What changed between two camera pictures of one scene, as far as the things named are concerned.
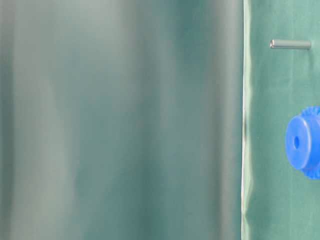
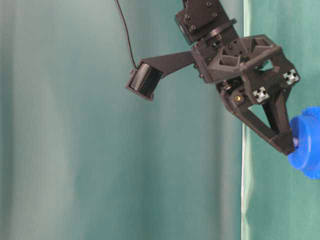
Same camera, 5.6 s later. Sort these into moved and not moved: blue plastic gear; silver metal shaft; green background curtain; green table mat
Moved: silver metal shaft
Not moved: green table mat; blue plastic gear; green background curtain
